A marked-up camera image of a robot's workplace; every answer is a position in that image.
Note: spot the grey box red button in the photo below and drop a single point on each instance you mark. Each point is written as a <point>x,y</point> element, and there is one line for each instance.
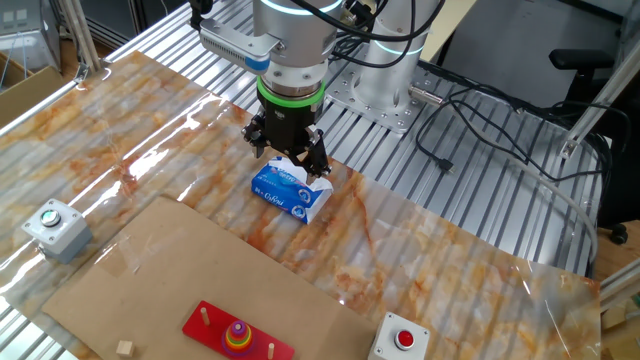
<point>385,335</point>

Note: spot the wooden Hanoi peg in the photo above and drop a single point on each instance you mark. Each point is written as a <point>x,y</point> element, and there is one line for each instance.
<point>270,351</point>
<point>205,316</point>

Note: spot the small wooden cube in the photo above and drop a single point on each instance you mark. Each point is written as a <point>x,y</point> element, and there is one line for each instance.
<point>125,349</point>

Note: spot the grey equipment case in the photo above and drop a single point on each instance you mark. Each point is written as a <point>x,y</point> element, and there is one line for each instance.
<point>30,35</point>

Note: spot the cardboard box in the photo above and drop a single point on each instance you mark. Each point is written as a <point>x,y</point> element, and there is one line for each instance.
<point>30,95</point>

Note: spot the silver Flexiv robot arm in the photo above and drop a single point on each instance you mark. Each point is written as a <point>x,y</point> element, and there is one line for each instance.
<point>300,35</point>

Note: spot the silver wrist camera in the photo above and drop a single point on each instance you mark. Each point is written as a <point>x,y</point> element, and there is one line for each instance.
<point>230,45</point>

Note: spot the red Hanoi base board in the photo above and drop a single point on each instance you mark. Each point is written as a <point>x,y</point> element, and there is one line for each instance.
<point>200,327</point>

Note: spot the black office chair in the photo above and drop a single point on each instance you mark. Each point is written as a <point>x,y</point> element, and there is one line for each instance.
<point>580,58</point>

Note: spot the blue white tissue pack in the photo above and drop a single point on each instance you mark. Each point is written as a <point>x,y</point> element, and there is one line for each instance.
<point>285,192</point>

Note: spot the aluminium corner posts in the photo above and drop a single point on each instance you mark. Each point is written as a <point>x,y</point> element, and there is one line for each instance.
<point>82,40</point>

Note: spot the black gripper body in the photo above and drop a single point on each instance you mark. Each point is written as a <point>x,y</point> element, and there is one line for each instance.
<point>290,125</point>

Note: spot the brown cardboard sheet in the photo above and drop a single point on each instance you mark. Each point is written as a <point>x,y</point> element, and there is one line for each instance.
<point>200,260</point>

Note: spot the marble pattern plastic mat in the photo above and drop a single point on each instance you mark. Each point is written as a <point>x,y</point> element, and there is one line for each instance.
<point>450,250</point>

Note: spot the grey box green button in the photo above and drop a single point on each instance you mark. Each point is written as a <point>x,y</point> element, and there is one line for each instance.
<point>60,235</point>

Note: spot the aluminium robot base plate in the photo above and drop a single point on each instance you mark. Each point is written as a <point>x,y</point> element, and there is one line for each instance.
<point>350,95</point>

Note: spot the aluminium profile bar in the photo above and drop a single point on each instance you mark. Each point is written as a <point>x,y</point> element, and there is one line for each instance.
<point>620,285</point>

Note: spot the slanted aluminium frame post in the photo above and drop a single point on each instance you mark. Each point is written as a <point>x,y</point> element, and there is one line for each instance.
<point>595,107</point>

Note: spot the clear tape patch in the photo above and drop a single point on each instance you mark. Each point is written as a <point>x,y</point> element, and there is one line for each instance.
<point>125,255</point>

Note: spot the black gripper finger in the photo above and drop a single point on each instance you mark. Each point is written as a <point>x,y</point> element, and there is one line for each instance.
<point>316,157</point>
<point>252,135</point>

